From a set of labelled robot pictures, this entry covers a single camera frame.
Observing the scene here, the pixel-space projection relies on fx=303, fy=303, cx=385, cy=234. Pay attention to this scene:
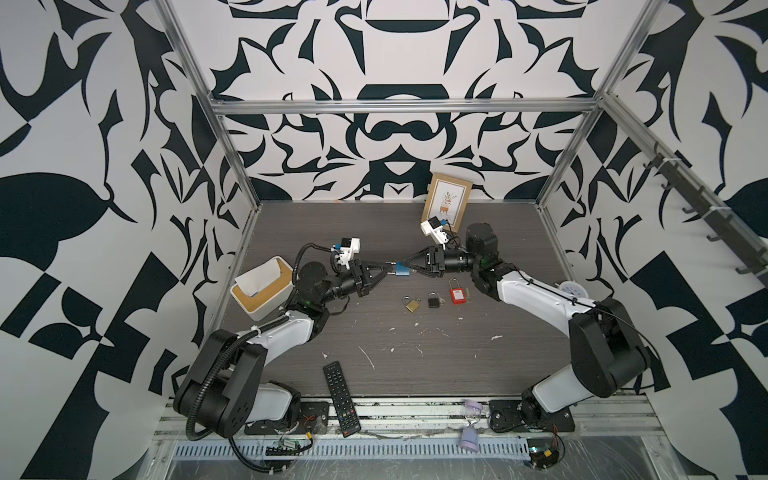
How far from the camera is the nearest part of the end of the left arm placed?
0.70 m

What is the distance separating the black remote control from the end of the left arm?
0.24 meters

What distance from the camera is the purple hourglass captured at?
2.31ft

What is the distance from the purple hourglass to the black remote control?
0.25 m

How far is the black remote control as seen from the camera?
2.43 ft

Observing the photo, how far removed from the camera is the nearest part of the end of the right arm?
0.70 m

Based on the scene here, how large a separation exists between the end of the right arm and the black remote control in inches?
14.1

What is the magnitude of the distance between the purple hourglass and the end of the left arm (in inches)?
15.3
